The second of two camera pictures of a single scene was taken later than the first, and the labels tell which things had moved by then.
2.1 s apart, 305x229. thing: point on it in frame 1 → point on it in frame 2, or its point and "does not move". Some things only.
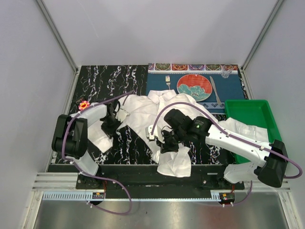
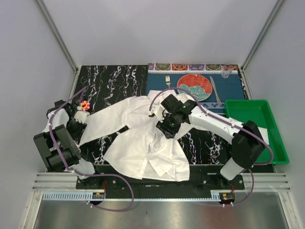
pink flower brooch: (84, 105) does not move
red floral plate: (199, 86) does not move
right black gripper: (166, 147) → (169, 133)
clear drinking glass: (227, 71) does not move
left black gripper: (109, 131) → (76, 135)
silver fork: (167, 81) does not move
